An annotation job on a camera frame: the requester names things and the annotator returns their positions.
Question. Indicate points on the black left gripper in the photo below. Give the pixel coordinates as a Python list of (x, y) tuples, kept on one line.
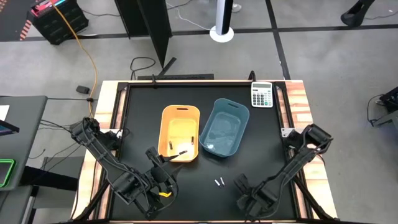
[(163, 169)]

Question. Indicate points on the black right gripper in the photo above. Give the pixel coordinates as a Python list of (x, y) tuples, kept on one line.
[(250, 202)]

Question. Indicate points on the yellow plastic bin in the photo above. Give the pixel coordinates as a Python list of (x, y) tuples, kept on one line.
[(178, 124)]

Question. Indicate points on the blue plastic bin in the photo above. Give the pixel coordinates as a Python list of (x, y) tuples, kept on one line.
[(224, 127)]

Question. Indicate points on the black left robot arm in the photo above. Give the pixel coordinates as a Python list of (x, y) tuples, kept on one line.
[(102, 152)]

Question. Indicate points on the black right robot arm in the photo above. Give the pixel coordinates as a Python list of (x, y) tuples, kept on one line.
[(292, 168)]

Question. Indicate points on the black table mat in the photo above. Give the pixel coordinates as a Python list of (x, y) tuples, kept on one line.
[(202, 202)]

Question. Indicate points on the black table clamp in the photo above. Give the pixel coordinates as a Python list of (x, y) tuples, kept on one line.
[(252, 76), (154, 80)]

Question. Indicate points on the white desk calculator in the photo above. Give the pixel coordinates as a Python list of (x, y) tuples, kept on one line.
[(261, 95)]

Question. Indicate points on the black power adapter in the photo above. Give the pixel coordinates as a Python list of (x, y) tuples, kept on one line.
[(83, 89)]

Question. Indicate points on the white pole with round base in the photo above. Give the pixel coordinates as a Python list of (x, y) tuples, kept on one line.
[(221, 34)]

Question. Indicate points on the black divider panel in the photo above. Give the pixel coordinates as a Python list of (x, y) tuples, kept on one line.
[(149, 18)]

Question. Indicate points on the gray work desk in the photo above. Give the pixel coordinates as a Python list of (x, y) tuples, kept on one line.
[(25, 140)]

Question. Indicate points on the person's shoe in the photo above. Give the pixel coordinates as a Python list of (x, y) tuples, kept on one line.
[(236, 7)]

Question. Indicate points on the green-framed tablet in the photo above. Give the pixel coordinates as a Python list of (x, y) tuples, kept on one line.
[(6, 174)]

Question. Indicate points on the dark tablet on desk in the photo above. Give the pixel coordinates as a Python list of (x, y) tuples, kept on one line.
[(7, 128)]

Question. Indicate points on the white paper sheet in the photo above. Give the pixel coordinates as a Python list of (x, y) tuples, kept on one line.
[(3, 112)]

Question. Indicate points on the black orange-striped floor mat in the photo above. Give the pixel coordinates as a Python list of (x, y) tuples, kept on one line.
[(12, 18)]

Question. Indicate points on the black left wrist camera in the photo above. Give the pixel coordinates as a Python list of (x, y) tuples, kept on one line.
[(154, 155)]

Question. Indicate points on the black diagonal frame strut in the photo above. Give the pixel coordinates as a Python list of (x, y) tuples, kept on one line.
[(311, 199), (93, 199)]

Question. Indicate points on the black floor base plate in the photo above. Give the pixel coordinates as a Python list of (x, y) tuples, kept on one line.
[(174, 76)]

